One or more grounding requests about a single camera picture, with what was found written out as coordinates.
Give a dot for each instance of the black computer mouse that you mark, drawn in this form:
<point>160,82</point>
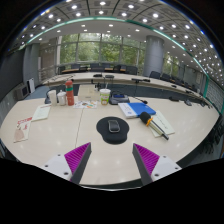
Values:
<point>113,126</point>

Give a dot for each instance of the stack of white paper cups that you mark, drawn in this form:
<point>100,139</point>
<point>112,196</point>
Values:
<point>52,97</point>

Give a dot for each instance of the white booklet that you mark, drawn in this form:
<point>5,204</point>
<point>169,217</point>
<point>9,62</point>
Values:
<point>41,112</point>

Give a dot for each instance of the blue and white book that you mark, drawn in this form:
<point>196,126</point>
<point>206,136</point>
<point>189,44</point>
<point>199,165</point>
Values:
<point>141,108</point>

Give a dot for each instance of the curved conference desk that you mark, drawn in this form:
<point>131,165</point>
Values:
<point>120,78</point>

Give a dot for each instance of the black mouse pad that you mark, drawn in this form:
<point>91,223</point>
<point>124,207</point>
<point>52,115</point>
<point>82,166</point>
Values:
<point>103,131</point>

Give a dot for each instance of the red and white leaflet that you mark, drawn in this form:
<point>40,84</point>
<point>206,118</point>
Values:
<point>23,130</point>

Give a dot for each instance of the ceiling lights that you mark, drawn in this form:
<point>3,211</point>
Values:
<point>102,3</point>

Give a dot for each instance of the white standing appliance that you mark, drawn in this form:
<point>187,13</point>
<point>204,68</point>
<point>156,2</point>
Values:
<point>31,85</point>

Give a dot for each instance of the colourful sticker sheet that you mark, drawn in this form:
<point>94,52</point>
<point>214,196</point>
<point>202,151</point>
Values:
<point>85,104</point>

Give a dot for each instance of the red thermos bottle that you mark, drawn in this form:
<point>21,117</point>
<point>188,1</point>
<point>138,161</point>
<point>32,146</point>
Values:
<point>69,95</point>

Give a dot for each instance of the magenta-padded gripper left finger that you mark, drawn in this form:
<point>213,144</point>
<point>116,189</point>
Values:
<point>76,160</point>

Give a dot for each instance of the black handheld microphone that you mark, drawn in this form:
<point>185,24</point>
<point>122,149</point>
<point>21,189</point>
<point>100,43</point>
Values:
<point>145,118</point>

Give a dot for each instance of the grey boxy monitor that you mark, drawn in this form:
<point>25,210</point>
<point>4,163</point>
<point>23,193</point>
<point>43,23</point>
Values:
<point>22,92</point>

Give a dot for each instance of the white lidded mug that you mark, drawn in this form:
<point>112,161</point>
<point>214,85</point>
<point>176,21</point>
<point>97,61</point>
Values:
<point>61,99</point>

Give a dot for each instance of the black office chairs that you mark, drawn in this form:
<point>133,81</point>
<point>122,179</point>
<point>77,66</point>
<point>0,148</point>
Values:
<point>131,70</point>

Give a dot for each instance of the white paper sheet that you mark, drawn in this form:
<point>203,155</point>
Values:
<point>165,121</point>

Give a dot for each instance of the white cardboard box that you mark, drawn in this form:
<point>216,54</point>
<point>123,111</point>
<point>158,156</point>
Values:
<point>88,93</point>

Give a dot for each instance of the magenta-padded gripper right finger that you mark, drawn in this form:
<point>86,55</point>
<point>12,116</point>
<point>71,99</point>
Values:
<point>148,161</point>

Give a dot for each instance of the green white paper cup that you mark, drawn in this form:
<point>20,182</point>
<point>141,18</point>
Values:
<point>105,97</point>

